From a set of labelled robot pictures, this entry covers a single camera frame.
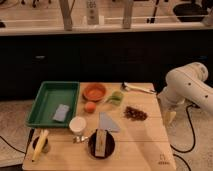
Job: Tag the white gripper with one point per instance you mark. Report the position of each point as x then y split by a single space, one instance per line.
168 101

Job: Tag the dark red grape bunch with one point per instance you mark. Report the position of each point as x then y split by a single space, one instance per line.
135 114

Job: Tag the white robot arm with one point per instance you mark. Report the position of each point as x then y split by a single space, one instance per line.
185 83

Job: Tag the blue triangular cloth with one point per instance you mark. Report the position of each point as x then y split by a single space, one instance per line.
107 123

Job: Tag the black plate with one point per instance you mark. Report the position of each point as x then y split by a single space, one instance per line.
110 145

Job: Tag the wooden block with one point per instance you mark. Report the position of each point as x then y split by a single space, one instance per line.
100 146

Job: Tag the orange bowl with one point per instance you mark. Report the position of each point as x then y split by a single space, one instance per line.
94 92

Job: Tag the orange fruit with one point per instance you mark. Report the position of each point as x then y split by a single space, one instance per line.
90 107

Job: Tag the white cup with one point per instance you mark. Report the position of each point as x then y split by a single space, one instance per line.
77 125

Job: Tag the metal clip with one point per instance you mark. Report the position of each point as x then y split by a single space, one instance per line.
79 139

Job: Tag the blue sponge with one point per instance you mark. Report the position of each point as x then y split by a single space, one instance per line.
61 112

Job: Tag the green plastic tray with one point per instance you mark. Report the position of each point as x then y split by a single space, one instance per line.
50 96

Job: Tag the yellow banana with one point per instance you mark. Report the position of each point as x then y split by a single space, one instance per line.
43 134

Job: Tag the small dark bowl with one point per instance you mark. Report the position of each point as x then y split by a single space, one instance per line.
45 146

